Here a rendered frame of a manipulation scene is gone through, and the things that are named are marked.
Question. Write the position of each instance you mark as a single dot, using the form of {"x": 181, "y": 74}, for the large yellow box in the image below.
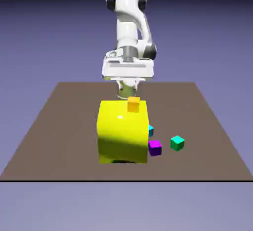
{"x": 122, "y": 132}

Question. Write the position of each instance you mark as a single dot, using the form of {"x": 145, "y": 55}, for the small teal cube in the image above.
{"x": 177, "y": 143}

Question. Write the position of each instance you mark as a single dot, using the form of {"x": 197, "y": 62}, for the small cyan cube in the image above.
{"x": 150, "y": 130}

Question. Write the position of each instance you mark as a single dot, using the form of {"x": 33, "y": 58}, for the small orange cube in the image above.
{"x": 133, "y": 105}

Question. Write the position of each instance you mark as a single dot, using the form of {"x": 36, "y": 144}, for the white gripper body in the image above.
{"x": 128, "y": 70}

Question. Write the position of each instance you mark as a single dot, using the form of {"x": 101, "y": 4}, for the small purple cube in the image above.
{"x": 155, "y": 147}

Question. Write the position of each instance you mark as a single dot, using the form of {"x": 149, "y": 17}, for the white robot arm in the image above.
{"x": 126, "y": 13}

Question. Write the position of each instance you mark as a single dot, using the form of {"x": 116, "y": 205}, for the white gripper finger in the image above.
{"x": 137, "y": 85}
{"x": 119, "y": 84}

